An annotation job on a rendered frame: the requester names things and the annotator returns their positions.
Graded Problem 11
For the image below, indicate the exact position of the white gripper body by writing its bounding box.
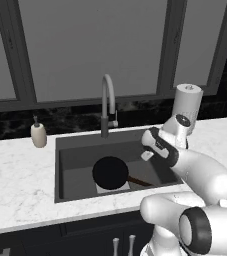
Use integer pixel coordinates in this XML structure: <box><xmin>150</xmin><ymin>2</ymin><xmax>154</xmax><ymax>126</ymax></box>
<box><xmin>140</xmin><ymin>150</ymin><xmax>155</xmax><ymax>163</ymax></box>

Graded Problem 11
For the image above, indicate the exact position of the black frying pan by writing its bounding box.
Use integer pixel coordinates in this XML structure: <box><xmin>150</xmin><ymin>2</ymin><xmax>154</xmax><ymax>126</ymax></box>
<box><xmin>91</xmin><ymin>155</ymin><xmax>155</xmax><ymax>191</ymax></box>

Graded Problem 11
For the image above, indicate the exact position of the white sponge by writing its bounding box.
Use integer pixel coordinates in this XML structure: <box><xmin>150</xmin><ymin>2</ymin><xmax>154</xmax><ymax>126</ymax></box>
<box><xmin>95</xmin><ymin>181</ymin><xmax>132</xmax><ymax>195</ymax></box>

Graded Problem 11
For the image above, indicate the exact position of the dark grey sink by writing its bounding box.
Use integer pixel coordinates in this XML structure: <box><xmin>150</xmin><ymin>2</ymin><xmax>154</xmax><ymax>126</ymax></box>
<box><xmin>53</xmin><ymin>127</ymin><xmax>186</xmax><ymax>205</ymax></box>

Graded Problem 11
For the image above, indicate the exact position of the grey tap lever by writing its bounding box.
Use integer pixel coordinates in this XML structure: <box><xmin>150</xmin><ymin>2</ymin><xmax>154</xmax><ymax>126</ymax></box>
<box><xmin>110</xmin><ymin>110</ymin><xmax>120</xmax><ymax>129</ymax></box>

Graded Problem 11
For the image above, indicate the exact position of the white paper towel roll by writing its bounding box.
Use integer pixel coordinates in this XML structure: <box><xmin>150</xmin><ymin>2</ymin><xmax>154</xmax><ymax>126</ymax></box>
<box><xmin>171</xmin><ymin>83</ymin><xmax>205</xmax><ymax>135</ymax></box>

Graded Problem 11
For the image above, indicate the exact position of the grey curved tap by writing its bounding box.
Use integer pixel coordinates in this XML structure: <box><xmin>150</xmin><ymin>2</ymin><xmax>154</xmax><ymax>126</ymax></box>
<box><xmin>100</xmin><ymin>73</ymin><xmax>120</xmax><ymax>140</ymax></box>

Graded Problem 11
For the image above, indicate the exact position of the dark cupboard door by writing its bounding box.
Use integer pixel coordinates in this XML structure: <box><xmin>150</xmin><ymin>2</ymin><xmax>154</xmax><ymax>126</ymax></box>
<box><xmin>122</xmin><ymin>221</ymin><xmax>157</xmax><ymax>256</ymax></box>
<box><xmin>59</xmin><ymin>223</ymin><xmax>125</xmax><ymax>256</ymax></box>

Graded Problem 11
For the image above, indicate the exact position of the beige soap dispenser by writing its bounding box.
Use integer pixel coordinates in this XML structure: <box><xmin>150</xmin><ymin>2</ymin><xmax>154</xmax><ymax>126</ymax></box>
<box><xmin>30</xmin><ymin>114</ymin><xmax>48</xmax><ymax>149</ymax></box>

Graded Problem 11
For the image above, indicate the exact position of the grey framed window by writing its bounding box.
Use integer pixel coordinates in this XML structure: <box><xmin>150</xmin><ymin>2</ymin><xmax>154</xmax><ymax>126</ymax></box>
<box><xmin>0</xmin><ymin>0</ymin><xmax>227</xmax><ymax>114</ymax></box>

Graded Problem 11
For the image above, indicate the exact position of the dark dishwasher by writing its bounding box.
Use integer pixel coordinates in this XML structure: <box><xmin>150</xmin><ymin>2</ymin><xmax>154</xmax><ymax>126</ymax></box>
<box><xmin>0</xmin><ymin>232</ymin><xmax>23</xmax><ymax>256</ymax></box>

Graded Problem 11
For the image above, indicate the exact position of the silver cupboard handle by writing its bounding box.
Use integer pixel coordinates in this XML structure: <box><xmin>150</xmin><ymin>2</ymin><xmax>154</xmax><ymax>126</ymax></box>
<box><xmin>112</xmin><ymin>237</ymin><xmax>120</xmax><ymax>256</ymax></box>
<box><xmin>128</xmin><ymin>234</ymin><xmax>137</xmax><ymax>256</ymax></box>

